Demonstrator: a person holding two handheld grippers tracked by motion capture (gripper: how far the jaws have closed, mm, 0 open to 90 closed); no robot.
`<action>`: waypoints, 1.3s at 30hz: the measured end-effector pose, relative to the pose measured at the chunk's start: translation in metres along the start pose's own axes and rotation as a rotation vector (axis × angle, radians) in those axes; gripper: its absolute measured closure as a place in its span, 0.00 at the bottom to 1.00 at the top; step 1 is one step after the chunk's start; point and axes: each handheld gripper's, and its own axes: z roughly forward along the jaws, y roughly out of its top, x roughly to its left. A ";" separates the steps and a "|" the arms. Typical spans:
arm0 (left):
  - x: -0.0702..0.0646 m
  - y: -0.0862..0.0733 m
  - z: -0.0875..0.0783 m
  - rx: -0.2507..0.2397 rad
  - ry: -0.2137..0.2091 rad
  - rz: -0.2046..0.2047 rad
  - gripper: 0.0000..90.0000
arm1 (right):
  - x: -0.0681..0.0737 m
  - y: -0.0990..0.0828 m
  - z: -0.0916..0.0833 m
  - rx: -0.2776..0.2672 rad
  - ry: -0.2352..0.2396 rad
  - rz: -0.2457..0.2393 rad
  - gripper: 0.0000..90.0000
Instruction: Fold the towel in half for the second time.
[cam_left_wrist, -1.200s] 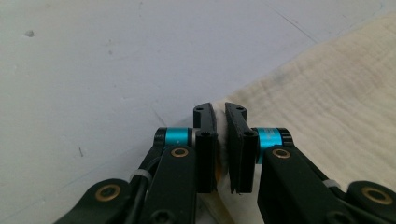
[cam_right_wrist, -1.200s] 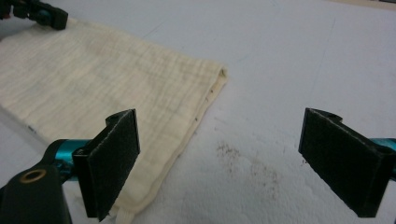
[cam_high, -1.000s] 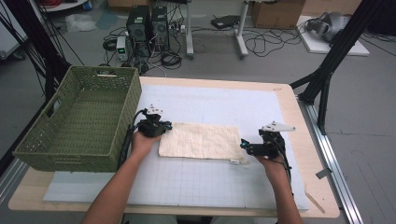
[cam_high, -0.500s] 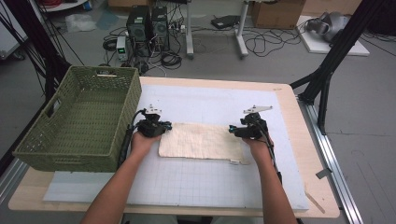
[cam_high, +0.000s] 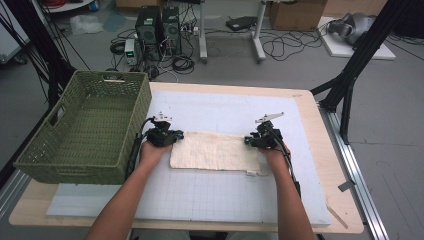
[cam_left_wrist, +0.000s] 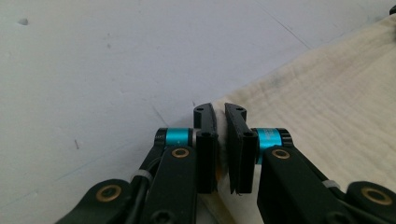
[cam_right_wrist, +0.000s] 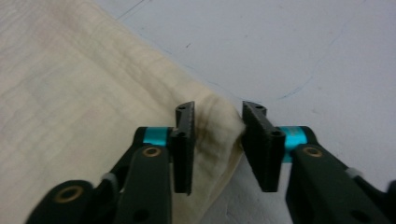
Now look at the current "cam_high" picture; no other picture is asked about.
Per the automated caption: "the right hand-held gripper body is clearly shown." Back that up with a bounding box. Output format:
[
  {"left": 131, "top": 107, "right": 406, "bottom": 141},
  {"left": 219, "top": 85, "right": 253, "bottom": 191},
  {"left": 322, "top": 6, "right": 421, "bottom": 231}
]
[{"left": 250, "top": 112, "right": 285, "bottom": 150}]

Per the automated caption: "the coiled black cable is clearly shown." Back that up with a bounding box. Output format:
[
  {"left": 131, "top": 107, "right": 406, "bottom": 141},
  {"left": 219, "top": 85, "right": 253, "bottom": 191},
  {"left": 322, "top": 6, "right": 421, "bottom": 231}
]
[{"left": 171, "top": 54, "right": 196, "bottom": 75}]

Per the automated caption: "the aluminium rail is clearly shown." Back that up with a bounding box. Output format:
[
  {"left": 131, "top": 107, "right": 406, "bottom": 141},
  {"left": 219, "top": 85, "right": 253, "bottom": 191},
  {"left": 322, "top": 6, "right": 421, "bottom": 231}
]
[
  {"left": 0, "top": 169, "right": 32, "bottom": 218},
  {"left": 319, "top": 102, "right": 390, "bottom": 240}
]

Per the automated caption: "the white foam mat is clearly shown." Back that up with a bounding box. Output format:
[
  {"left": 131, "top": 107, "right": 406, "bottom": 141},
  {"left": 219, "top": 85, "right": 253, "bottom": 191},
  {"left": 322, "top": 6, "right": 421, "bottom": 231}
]
[{"left": 45, "top": 89, "right": 333, "bottom": 228}]

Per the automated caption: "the person's right hand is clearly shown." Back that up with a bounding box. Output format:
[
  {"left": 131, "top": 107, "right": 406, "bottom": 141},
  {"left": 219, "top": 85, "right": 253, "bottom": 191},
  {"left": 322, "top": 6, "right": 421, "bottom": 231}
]
[{"left": 259, "top": 145, "right": 292, "bottom": 175}]

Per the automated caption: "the grey rounded device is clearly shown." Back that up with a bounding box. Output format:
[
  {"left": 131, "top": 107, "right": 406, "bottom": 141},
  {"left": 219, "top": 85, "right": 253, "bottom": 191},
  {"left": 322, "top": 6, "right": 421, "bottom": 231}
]
[{"left": 327, "top": 12, "right": 375, "bottom": 46}]

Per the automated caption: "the person's left hand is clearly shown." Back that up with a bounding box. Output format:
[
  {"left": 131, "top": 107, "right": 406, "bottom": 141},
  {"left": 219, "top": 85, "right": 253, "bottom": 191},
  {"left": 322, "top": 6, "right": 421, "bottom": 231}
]
[{"left": 139, "top": 141, "right": 173, "bottom": 168}]

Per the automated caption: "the white floor board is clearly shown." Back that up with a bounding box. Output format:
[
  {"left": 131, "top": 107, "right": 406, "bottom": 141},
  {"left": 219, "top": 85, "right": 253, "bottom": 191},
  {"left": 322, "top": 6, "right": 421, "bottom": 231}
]
[{"left": 317, "top": 15, "right": 397, "bottom": 61}]

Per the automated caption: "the cream cloth with egg print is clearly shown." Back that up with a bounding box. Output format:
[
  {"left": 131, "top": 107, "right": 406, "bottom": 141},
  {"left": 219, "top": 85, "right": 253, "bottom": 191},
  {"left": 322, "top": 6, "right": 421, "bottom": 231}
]
[{"left": 169, "top": 130, "right": 268, "bottom": 177}]

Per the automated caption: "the clear plastic bag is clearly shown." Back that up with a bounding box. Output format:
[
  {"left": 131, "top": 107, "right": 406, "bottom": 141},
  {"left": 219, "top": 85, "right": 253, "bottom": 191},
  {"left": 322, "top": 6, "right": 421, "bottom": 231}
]
[{"left": 69, "top": 14, "right": 105, "bottom": 36}]

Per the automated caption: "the flat black device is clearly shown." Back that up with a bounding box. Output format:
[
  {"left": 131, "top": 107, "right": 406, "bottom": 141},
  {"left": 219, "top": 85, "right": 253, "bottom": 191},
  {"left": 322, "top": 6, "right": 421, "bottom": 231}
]
[{"left": 225, "top": 15, "right": 258, "bottom": 32}]

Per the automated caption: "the black metal frame stand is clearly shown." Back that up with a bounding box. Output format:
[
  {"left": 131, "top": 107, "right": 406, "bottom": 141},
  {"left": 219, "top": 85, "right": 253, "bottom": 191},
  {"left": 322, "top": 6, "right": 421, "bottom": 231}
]
[
  {"left": 309, "top": 0, "right": 416, "bottom": 145},
  {"left": 0, "top": 0, "right": 78, "bottom": 110}
]

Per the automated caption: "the tangle of thin floor cables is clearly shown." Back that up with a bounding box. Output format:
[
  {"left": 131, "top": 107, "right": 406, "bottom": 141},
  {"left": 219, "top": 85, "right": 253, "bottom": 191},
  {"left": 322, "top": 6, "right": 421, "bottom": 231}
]
[{"left": 259, "top": 29, "right": 323, "bottom": 62}]

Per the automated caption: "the white power strip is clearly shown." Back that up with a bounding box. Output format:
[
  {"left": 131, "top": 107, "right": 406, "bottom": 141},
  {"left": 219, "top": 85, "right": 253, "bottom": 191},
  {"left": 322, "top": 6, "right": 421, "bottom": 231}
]
[{"left": 181, "top": 25, "right": 201, "bottom": 36}]

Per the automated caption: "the thin wooden stick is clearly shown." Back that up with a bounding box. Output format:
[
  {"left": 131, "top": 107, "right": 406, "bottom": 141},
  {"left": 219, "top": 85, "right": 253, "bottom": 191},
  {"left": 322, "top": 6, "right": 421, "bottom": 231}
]
[{"left": 325, "top": 196, "right": 350, "bottom": 231}]

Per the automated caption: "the white desk leg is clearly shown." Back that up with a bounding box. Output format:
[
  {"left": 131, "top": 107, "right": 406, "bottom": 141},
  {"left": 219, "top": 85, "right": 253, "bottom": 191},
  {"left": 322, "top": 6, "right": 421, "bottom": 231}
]
[
  {"left": 251, "top": 0, "right": 268, "bottom": 63},
  {"left": 198, "top": 0, "right": 209, "bottom": 64}
]

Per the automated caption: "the large cardboard box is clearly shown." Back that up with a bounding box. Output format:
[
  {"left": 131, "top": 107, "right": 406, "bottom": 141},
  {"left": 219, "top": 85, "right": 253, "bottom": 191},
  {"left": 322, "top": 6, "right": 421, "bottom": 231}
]
[{"left": 267, "top": 0, "right": 328, "bottom": 32}]

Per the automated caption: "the small grey metal bracket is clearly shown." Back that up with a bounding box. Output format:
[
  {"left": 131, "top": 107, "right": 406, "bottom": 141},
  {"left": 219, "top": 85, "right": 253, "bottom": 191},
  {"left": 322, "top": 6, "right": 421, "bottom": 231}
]
[{"left": 337, "top": 179, "right": 357, "bottom": 193}]

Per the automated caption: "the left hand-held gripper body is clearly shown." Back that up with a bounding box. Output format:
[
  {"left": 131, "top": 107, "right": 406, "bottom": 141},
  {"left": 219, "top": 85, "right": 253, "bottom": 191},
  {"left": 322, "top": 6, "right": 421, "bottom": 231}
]
[{"left": 145, "top": 111, "right": 178, "bottom": 148}]

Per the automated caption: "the green woven basket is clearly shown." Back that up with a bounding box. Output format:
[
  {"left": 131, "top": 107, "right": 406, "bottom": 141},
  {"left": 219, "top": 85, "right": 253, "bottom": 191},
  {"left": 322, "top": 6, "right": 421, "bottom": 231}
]
[{"left": 12, "top": 69, "right": 153, "bottom": 186}]

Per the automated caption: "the small white power supply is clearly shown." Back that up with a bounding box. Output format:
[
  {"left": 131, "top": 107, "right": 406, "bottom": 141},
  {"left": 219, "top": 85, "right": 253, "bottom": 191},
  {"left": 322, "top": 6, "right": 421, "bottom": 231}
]
[{"left": 124, "top": 38, "right": 139, "bottom": 66}]

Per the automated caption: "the black computer tower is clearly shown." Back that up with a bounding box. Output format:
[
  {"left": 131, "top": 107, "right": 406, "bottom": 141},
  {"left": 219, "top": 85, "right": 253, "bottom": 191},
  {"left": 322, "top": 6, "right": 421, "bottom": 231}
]
[
  {"left": 161, "top": 6, "right": 183, "bottom": 55},
  {"left": 135, "top": 6, "right": 163, "bottom": 62}
]

